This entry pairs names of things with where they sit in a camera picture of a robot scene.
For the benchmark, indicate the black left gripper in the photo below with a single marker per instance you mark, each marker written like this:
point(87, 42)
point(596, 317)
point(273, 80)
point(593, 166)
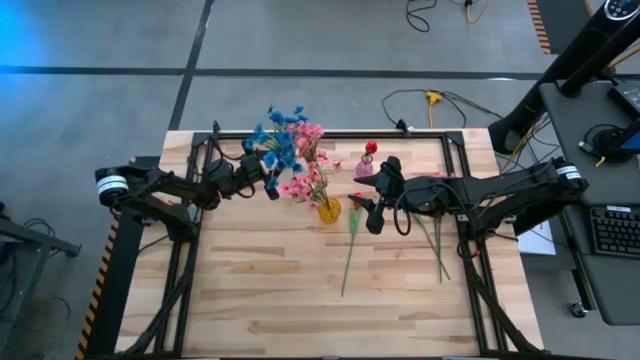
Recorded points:
point(240, 175)

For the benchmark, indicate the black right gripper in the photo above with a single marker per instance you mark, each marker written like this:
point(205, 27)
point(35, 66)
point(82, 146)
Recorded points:
point(420, 195)

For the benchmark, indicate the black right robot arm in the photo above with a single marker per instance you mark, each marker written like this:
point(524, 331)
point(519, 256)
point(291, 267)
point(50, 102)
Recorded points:
point(520, 192)

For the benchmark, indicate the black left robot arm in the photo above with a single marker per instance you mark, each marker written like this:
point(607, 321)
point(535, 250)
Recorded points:
point(165, 187)

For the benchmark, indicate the pink glass vase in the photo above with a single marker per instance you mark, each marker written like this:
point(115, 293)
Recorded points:
point(364, 169)

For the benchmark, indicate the yellow glass vase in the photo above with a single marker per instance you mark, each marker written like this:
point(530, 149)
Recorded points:
point(330, 214)

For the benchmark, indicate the yellow power plug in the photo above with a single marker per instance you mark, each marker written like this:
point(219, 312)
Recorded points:
point(433, 97)

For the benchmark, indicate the black hazard striped platform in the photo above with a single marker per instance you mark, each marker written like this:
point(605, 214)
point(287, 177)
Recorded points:
point(122, 280)

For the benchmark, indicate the white paper sheet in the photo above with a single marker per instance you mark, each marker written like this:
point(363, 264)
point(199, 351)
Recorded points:
point(537, 245)

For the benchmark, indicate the dark grey side stand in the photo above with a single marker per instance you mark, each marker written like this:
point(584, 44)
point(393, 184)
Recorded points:
point(35, 239)

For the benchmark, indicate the grey side desk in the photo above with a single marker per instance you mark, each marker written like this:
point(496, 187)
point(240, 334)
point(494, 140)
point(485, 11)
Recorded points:
point(575, 130)

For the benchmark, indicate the desk caster wheel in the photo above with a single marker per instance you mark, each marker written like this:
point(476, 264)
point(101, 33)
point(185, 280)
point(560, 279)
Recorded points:
point(579, 310)

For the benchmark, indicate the black tower fan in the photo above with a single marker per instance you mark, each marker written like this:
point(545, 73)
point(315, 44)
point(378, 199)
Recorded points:
point(575, 56)

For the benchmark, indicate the black round stand base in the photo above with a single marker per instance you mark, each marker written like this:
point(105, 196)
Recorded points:
point(612, 145)

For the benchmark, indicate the white desk label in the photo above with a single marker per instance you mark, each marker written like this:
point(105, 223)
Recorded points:
point(618, 208)

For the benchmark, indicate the black keyboard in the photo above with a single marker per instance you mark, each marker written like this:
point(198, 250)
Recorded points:
point(617, 232)

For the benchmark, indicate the striped edge floor mat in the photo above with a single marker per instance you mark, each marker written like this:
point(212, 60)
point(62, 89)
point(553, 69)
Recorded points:
point(560, 25)

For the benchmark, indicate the black monitor pole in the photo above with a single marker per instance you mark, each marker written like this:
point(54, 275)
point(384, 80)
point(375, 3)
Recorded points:
point(600, 65)

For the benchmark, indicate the black aluminium table frame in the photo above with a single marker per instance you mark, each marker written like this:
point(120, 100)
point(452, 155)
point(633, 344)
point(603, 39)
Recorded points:
point(425, 135)

